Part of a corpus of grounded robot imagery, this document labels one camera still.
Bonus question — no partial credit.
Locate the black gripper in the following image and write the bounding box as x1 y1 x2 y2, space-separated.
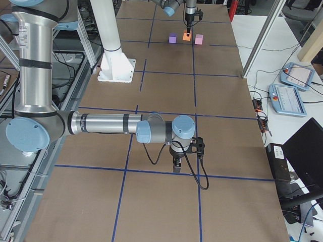
169 147 186 173
185 14 195 37

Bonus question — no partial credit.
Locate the pink foam cube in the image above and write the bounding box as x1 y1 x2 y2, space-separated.
194 34 203 45

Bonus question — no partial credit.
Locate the wooden beam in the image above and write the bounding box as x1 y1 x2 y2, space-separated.
297 14 322 62

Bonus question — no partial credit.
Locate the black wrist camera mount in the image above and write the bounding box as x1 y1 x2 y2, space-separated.
195 8 203 21
187 137 205 160

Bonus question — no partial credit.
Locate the purple foam cube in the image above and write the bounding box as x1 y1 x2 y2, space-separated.
169 33 177 44

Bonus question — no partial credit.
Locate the orange black power strip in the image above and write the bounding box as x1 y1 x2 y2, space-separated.
252 98 269 133

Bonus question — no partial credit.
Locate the black monitor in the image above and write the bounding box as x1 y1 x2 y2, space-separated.
281 117 322 209

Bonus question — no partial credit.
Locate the near blue teach pendant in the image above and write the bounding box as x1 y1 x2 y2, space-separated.
268 84 307 117

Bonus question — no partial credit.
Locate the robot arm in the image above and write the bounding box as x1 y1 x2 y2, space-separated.
6 1 195 172
152 0 199 37

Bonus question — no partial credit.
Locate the far blue teach pendant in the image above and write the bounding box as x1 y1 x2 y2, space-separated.
280 62 314 91

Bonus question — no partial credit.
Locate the orange foam cube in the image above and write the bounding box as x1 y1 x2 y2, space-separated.
182 30 192 41

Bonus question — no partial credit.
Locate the white pedestal column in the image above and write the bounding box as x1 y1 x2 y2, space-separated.
91 0 136 83

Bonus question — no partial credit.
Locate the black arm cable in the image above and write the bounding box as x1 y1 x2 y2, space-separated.
141 140 210 191

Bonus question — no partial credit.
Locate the black computer box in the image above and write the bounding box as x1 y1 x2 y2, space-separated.
265 143 291 183

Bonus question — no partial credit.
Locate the aluminium frame post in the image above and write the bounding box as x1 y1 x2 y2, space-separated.
242 0 286 78

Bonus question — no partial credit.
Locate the blue teach pendant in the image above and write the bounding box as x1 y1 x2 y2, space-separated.
268 84 307 117
280 62 314 91

